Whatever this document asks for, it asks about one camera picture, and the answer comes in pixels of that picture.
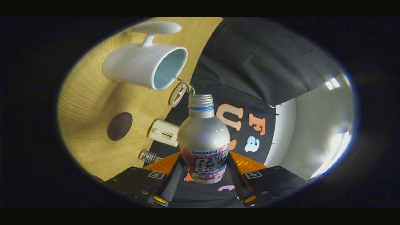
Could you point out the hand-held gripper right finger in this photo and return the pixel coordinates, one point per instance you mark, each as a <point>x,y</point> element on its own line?
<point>239,182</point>

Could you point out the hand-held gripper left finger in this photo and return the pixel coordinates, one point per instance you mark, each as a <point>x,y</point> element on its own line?
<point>173,184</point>

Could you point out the silver juice bottle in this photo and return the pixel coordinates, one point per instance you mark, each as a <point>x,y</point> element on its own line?
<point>203,132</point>

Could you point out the dark round coaster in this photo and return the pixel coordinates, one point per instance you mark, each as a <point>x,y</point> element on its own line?
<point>119,126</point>

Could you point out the clear juice stream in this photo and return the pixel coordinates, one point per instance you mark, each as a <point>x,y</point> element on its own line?
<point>187,84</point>

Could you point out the white cup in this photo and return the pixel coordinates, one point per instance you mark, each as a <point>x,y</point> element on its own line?
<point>134,64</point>

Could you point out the white toaster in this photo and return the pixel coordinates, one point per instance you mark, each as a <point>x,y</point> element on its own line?
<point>162,131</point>

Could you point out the white oval plate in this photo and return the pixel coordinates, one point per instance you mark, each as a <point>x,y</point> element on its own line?
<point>175,95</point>

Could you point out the wooden table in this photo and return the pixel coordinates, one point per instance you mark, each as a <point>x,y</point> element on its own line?
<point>90,103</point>

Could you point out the small ceiling light panel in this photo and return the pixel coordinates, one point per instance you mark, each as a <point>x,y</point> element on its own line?
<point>332,83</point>

